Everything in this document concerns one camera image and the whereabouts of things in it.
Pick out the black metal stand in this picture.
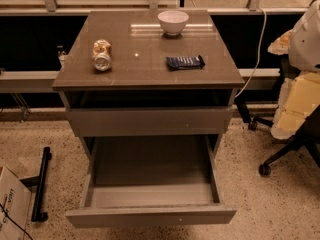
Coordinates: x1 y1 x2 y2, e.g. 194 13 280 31
21 147 52 222

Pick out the open middle drawer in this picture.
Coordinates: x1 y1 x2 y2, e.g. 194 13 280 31
66 135 236 228

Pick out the white robot shell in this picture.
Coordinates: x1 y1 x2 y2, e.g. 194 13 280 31
267 0 320 73

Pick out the white ceramic bowl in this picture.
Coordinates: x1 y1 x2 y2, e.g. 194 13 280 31
158 10 189 35

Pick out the crushed metal can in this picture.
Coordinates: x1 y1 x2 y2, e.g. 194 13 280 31
92 39 112 71

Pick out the yellow foam padding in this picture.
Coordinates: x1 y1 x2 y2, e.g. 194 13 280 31
271 72 320 140

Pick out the closed top drawer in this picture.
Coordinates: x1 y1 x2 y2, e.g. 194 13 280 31
66 107 232 137

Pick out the white cable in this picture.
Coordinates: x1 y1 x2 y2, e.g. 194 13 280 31
234 7 268 99

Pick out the grey drawer cabinet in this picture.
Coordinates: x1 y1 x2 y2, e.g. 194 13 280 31
52 9 246 229

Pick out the black office chair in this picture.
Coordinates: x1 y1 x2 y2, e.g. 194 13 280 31
248 103 320 177

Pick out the blue rxbar wrapper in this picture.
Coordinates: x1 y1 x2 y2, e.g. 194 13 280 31
166 56 205 70

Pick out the cardboard box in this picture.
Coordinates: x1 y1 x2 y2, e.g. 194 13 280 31
0 166 31 240

